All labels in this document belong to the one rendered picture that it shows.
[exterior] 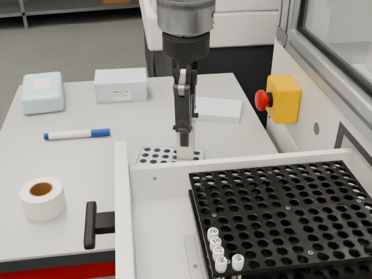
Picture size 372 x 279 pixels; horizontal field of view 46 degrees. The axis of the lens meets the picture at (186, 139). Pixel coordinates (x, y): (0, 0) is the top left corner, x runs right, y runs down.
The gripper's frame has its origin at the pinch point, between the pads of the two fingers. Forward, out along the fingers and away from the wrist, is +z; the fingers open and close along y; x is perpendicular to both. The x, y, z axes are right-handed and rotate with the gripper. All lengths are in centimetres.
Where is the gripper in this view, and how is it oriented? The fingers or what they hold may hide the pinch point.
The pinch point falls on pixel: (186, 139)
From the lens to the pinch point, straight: 79.3
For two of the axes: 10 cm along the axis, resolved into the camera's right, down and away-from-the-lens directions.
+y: 1.2, -5.3, 8.4
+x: -9.9, -0.7, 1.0
